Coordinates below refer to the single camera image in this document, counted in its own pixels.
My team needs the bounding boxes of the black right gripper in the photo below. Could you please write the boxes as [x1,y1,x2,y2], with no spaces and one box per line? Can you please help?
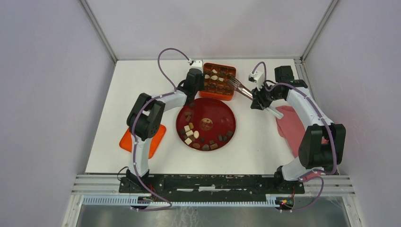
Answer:
[251,81,283,111]

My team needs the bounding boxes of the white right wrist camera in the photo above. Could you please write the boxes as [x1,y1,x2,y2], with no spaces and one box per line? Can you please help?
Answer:
[248,71,265,90]

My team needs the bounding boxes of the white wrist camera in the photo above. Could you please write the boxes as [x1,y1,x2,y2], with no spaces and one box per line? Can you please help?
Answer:
[188,58,203,71]
[248,71,265,90]

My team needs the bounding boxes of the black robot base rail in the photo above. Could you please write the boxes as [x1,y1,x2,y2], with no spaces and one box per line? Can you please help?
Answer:
[119,172,305,202]

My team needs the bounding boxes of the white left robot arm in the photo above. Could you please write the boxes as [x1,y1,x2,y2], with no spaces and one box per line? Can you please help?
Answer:
[127,68,204,193]

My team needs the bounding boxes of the pink cloth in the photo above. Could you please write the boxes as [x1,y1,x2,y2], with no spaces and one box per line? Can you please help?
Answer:
[275,105,333,183]

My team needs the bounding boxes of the orange box lid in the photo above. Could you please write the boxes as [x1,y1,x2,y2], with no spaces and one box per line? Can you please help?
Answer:
[119,123,166,160]

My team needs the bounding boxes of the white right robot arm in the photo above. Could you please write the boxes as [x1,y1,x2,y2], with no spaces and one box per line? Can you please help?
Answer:
[248,66,346,193]

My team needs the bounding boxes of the orange chocolate box with dividers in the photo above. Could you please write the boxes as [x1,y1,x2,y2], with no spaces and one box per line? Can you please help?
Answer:
[199,62,237,101]

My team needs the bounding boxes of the round red lacquer tray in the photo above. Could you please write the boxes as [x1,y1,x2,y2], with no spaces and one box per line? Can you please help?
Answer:
[175,98,237,152]

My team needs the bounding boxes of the metal tongs with white handle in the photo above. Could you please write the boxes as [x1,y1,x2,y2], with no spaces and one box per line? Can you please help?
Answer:
[227,77,284,119]

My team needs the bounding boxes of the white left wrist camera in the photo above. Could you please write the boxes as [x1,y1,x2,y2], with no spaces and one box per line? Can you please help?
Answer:
[188,58,203,71]

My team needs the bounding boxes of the white cable duct strip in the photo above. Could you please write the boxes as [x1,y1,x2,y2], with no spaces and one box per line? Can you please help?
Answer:
[82,195,283,208]

